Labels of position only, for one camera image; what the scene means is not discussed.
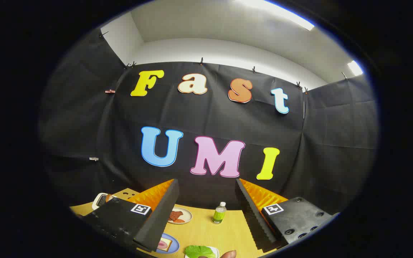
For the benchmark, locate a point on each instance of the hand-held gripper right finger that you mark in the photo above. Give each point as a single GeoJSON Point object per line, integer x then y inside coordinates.
{"type": "Point", "coordinates": [255, 218]}

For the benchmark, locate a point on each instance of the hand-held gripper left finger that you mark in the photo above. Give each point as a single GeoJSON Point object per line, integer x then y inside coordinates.
{"type": "Point", "coordinates": [160, 218]}

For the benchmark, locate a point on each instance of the green lettuce leaf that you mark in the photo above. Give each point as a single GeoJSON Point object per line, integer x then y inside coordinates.
{"type": "Point", "coordinates": [197, 251]}

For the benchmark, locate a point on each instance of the brown meat patty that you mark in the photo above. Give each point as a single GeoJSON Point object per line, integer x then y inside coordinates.
{"type": "Point", "coordinates": [179, 214]}
{"type": "Point", "coordinates": [173, 215]}

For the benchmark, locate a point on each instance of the red tomato slice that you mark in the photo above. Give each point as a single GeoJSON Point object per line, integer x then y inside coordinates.
{"type": "Point", "coordinates": [180, 220]}

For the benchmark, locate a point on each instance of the pink ham slice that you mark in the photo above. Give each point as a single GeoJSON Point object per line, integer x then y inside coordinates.
{"type": "Point", "coordinates": [162, 245]}

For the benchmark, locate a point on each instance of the white bread slice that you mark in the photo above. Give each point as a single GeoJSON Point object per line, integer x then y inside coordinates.
{"type": "Point", "coordinates": [169, 244]}

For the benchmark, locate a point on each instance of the beige round plate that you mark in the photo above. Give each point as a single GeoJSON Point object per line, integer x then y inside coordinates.
{"type": "Point", "coordinates": [188, 214]}

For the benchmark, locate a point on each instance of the blue round plate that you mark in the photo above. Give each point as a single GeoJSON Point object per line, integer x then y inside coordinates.
{"type": "Point", "coordinates": [175, 245]}

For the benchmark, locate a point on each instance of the green label plastic bottle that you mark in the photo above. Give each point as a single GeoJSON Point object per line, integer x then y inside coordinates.
{"type": "Point", "coordinates": [219, 215]}

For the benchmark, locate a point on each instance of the white square plate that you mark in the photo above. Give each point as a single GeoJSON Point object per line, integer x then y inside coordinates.
{"type": "Point", "coordinates": [216, 251]}

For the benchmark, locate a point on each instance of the white toaster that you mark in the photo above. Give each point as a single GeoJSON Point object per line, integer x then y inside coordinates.
{"type": "Point", "coordinates": [99, 201]}

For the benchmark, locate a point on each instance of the pink cloth clip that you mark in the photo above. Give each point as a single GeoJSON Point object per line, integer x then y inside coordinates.
{"type": "Point", "coordinates": [110, 91]}

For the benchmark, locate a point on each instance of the row of black clips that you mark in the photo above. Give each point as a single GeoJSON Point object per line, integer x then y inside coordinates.
{"type": "Point", "coordinates": [202, 61]}

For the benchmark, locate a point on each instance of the small ceiling light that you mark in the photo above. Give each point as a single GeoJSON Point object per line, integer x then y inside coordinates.
{"type": "Point", "coordinates": [355, 68]}

